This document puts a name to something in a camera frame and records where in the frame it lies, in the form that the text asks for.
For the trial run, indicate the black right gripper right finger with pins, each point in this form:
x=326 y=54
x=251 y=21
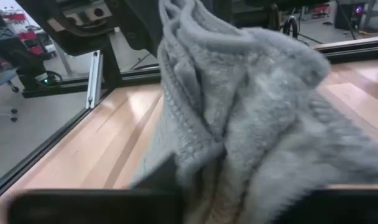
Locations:
x=332 y=208

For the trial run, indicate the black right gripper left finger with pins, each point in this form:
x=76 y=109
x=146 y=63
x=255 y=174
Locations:
x=167 y=177

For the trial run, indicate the grey microfiber towel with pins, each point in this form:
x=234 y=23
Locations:
x=254 y=109

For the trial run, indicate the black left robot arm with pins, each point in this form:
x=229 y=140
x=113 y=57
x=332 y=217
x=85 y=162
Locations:
x=83 y=40

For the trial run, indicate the silver aluminium extrusion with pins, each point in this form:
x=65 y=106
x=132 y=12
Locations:
x=94 y=77

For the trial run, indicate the office chair base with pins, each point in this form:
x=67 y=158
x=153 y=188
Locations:
x=13 y=102

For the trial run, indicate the black device purple light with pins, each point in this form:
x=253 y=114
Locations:
x=357 y=12

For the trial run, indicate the red white package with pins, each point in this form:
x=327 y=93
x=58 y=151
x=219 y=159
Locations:
x=27 y=34

